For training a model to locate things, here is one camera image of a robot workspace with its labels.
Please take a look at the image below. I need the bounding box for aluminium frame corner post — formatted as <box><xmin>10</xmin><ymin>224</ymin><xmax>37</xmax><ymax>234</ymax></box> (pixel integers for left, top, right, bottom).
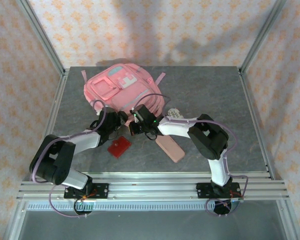
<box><xmin>239</xmin><ymin>0</ymin><xmax>288</xmax><ymax>73</ymax></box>
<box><xmin>16</xmin><ymin>0</ymin><xmax>66</xmax><ymax>76</ymax></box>

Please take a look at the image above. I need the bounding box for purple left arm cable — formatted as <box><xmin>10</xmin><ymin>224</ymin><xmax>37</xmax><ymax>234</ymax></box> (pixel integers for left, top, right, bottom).
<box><xmin>29</xmin><ymin>99</ymin><xmax>111</xmax><ymax>219</ymax></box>

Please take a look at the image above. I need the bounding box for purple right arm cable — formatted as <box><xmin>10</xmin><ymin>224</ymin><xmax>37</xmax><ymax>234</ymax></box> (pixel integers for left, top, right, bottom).
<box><xmin>129</xmin><ymin>92</ymin><xmax>250</xmax><ymax>218</ymax></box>

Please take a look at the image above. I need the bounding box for pink student backpack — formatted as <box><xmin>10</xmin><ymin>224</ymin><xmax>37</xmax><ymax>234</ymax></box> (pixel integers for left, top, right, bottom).
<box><xmin>81</xmin><ymin>63</ymin><xmax>166</xmax><ymax>128</ymax></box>

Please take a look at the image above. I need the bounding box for round white printed container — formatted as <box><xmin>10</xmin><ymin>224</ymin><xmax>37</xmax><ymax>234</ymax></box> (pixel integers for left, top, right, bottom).
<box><xmin>166</xmin><ymin>107</ymin><xmax>183</xmax><ymax>120</ymax></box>

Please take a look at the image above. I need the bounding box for grey lower shelf panel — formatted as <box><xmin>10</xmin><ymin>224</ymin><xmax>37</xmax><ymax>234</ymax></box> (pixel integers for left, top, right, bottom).
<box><xmin>16</xmin><ymin>209</ymin><xmax>292</xmax><ymax>240</ymax></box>

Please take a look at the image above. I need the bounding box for grey slotted cable duct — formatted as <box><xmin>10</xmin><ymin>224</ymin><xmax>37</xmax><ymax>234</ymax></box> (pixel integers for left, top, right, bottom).
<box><xmin>26</xmin><ymin>201</ymin><xmax>283</xmax><ymax>212</ymax></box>

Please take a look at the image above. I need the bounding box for small circuit board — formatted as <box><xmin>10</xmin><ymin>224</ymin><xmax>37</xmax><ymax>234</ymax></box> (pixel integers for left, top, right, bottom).
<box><xmin>228</xmin><ymin>196</ymin><xmax>245</xmax><ymax>208</ymax></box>

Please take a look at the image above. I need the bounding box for aluminium frame leg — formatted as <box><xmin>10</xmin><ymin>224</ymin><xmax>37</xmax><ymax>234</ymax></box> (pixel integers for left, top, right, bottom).
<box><xmin>274</xmin><ymin>199</ymin><xmax>300</xmax><ymax>240</ymax></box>
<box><xmin>3</xmin><ymin>199</ymin><xmax>28</xmax><ymax>240</ymax></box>

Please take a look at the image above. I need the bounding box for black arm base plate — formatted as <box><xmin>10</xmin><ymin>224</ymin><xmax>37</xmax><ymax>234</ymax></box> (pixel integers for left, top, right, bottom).
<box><xmin>63</xmin><ymin>182</ymin><xmax>110</xmax><ymax>200</ymax></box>
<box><xmin>195</xmin><ymin>182</ymin><xmax>245</xmax><ymax>200</ymax></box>

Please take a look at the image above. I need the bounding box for pink pencil case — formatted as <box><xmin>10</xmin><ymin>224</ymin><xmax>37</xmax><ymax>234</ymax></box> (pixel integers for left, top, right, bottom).
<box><xmin>155</xmin><ymin>134</ymin><xmax>186</xmax><ymax>164</ymax></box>

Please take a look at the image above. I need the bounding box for red snap wallet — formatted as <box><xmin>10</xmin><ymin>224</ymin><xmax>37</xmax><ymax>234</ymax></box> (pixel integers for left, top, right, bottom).
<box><xmin>107</xmin><ymin>136</ymin><xmax>133</xmax><ymax>159</ymax></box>

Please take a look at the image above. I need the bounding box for aluminium table edge rail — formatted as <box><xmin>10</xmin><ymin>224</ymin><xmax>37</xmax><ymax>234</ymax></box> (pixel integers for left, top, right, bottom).
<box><xmin>19</xmin><ymin>69</ymin><xmax>71</xmax><ymax>185</ymax></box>
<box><xmin>238</xmin><ymin>68</ymin><xmax>286</xmax><ymax>181</ymax></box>

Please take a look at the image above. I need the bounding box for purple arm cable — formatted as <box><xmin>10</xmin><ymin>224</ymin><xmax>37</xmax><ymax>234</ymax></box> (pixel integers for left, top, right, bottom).
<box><xmin>29</xmin><ymin>99</ymin><xmax>111</xmax><ymax>219</ymax></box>
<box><xmin>129</xmin><ymin>92</ymin><xmax>250</xmax><ymax>218</ymax></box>

